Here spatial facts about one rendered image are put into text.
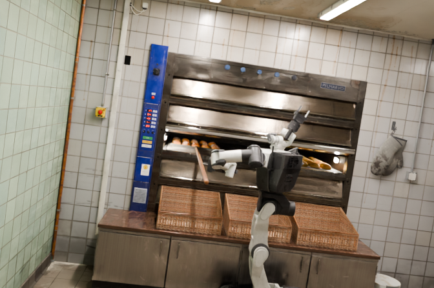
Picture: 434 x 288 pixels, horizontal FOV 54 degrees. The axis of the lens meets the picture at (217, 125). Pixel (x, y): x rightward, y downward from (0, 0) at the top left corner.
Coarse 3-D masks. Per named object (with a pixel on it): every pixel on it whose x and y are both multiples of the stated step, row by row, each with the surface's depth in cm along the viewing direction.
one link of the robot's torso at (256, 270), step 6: (258, 252) 319; (264, 252) 320; (252, 258) 332; (258, 258) 320; (264, 258) 320; (252, 264) 323; (258, 264) 320; (252, 270) 323; (258, 270) 322; (264, 270) 326; (252, 276) 325; (258, 276) 326; (264, 276) 326; (252, 282) 335; (258, 282) 326; (264, 282) 327
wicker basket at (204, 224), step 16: (176, 192) 404; (192, 192) 406; (208, 192) 408; (160, 208) 365; (176, 208) 401; (192, 208) 403; (208, 208) 405; (160, 224) 359; (176, 224) 360; (192, 224) 362; (208, 224) 363
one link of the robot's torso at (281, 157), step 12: (264, 156) 314; (276, 156) 311; (288, 156) 308; (300, 156) 316; (264, 168) 316; (276, 168) 311; (288, 168) 309; (300, 168) 318; (264, 180) 318; (276, 180) 310; (288, 180) 315
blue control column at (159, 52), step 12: (156, 48) 396; (168, 48) 397; (156, 60) 397; (156, 84) 398; (156, 96) 399; (144, 108) 399; (156, 108) 400; (156, 132) 401; (144, 156) 402; (144, 180) 403; (132, 192) 403; (132, 204) 404; (144, 204) 404
